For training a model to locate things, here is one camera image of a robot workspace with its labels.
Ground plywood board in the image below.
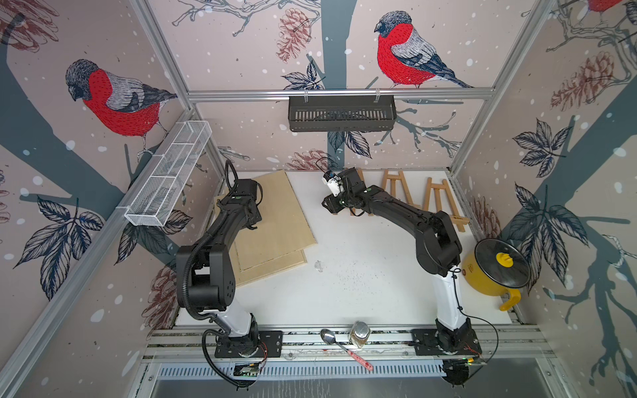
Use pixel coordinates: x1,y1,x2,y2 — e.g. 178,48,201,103
213,196,309,280
231,171,317,274
235,251,307,287

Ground wooden easel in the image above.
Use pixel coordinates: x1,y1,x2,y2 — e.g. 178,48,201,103
349,167,367,217
422,177,469,233
380,168,421,210

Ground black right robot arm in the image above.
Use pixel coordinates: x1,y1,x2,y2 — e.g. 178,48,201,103
322,167,473,354

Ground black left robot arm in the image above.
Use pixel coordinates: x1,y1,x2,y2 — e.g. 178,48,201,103
175,160,264,391

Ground black hanging basket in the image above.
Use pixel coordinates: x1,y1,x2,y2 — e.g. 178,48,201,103
288,96,397,133

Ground small metal cup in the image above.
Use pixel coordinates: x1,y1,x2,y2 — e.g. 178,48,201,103
349,321,371,348

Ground yellow pot black lid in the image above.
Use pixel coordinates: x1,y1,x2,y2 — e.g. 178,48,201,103
461,238,531,312

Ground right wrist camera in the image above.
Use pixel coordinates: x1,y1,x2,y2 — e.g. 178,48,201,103
323,170,343,197

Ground white wire mesh basket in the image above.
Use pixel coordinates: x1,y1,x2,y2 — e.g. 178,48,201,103
124,120,212,227

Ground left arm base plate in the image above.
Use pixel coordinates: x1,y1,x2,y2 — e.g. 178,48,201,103
214,331,283,359

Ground horizontal aluminium rail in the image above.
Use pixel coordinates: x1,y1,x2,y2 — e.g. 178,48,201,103
187,87,495,104

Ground metal spoon red handle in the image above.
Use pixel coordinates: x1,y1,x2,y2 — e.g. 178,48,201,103
319,328,374,372

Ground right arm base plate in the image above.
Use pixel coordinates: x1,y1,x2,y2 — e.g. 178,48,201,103
411,328,483,358

